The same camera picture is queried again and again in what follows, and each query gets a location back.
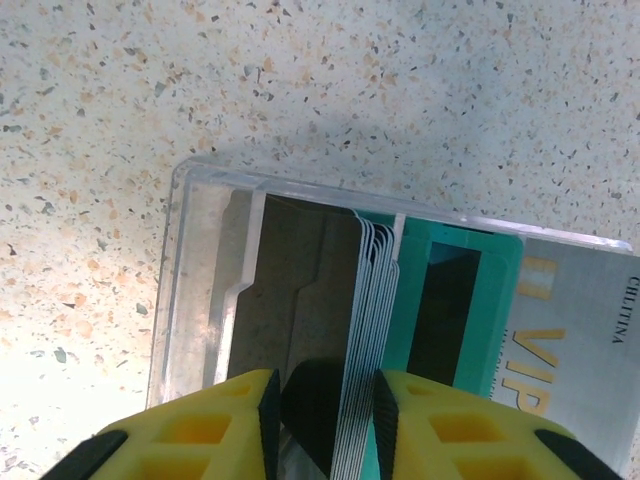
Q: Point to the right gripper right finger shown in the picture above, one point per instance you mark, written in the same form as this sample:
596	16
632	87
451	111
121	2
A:
475	440

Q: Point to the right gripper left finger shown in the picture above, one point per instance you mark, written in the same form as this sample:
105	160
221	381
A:
200	435

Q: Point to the black credit card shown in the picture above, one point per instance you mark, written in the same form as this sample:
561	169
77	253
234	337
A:
315	410

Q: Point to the grey box with green contents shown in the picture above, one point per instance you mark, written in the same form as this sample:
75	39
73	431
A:
200	300

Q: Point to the white-edged card stack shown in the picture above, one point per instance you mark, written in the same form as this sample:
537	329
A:
320	280

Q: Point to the teal card stack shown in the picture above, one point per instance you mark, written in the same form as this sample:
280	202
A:
412	300

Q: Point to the silver VIP card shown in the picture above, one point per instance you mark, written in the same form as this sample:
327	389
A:
575	320

